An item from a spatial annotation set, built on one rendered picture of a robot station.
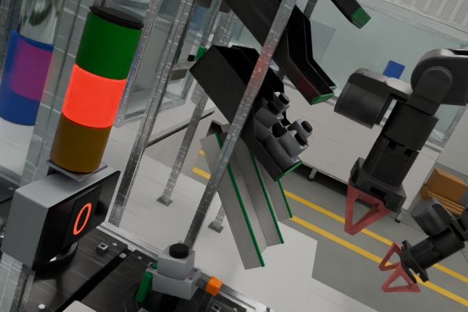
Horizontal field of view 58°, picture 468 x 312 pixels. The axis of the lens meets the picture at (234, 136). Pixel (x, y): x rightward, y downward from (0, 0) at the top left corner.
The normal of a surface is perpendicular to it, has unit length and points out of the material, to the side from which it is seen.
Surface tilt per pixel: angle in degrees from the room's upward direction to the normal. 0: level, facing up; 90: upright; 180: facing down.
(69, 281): 0
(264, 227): 90
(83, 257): 0
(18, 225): 90
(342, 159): 90
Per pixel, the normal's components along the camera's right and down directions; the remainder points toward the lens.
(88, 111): 0.19, 0.38
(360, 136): -0.26, 0.21
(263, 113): -0.03, 0.53
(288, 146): -0.46, 0.07
